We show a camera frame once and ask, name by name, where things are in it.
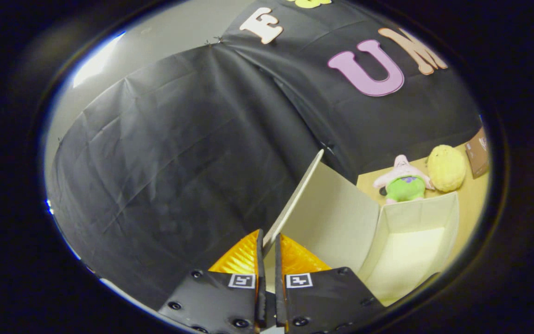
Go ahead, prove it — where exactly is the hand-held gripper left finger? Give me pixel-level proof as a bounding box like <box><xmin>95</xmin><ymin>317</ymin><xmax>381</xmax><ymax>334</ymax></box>
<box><xmin>158</xmin><ymin>229</ymin><xmax>267</xmax><ymax>334</ymax></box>

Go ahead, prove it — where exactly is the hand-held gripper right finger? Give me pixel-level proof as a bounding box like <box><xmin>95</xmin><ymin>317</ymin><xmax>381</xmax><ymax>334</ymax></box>
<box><xmin>274</xmin><ymin>233</ymin><xmax>386</xmax><ymax>334</ymax></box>

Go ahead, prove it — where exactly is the cream fabric storage box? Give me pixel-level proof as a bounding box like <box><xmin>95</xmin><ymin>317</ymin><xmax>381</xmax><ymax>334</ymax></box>
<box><xmin>262</xmin><ymin>148</ymin><xmax>460</xmax><ymax>307</ymax></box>

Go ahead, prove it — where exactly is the pink starfish plush toy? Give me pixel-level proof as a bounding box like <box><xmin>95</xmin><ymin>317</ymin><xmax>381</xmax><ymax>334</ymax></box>
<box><xmin>373</xmin><ymin>154</ymin><xmax>435</xmax><ymax>205</ymax></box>

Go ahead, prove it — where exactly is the yellow round plush toy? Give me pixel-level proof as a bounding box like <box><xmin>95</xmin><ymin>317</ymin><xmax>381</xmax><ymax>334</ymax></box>
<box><xmin>427</xmin><ymin>145</ymin><xmax>467</xmax><ymax>193</ymax></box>

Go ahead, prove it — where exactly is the brown cover book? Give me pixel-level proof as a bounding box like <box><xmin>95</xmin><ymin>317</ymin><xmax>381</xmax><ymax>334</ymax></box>
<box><xmin>465</xmin><ymin>128</ymin><xmax>489</xmax><ymax>179</ymax></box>

